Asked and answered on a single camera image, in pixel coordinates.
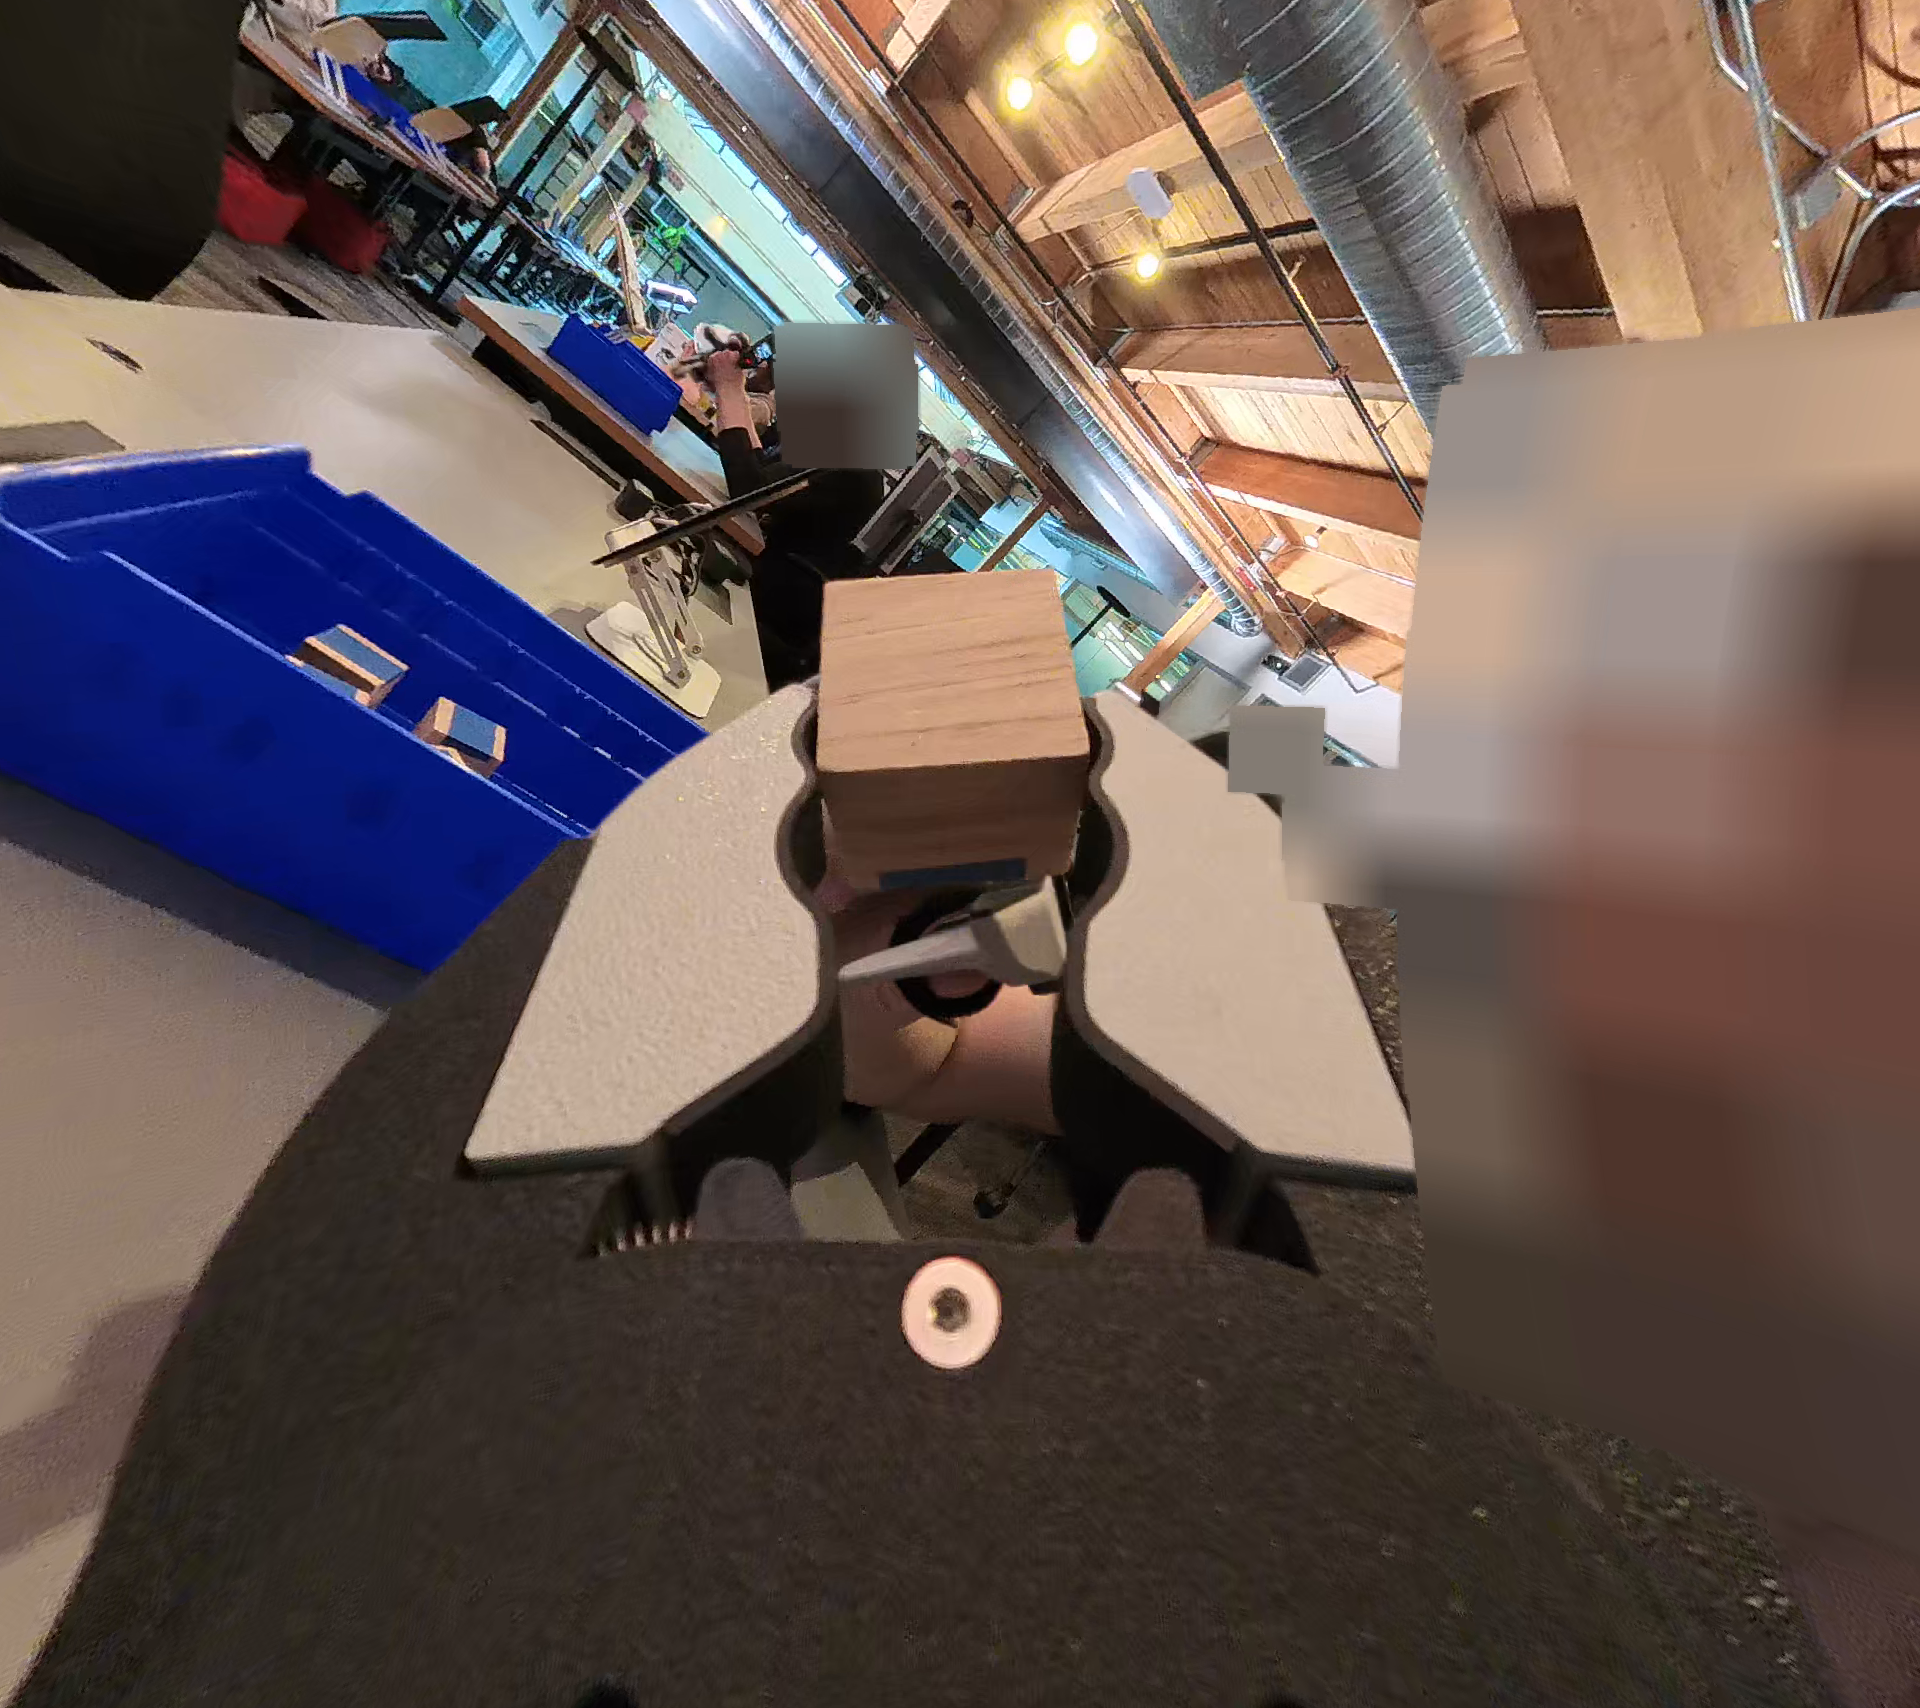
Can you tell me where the wooden table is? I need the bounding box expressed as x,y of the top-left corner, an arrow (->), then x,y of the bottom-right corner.
456,292 -> 769,514

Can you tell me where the wooden cube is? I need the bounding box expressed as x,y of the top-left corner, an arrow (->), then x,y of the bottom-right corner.
411,693 -> 509,782
816,567 -> 1094,896
288,622 -> 411,710

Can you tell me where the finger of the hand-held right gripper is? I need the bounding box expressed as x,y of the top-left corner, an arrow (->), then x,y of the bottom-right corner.
971,879 -> 1074,992

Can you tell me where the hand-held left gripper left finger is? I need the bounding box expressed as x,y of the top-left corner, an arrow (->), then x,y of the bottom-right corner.
463,687 -> 842,1177

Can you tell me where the black column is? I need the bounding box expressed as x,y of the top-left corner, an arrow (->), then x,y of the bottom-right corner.
0,0 -> 261,304

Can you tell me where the blue plastic bin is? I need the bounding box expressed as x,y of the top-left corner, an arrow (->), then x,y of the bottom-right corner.
0,444 -> 711,975
546,312 -> 685,437

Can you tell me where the person's right hand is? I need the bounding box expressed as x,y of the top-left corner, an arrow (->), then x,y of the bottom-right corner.
827,873 -> 1064,1136

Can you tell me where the red plastic crate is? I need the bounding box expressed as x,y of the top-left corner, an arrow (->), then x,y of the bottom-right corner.
219,152 -> 312,244
295,181 -> 394,274

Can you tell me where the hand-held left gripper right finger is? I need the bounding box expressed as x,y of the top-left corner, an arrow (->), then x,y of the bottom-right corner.
1054,691 -> 1419,1187

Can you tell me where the white document stand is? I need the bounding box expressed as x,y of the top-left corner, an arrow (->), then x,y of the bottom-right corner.
583,520 -> 729,718

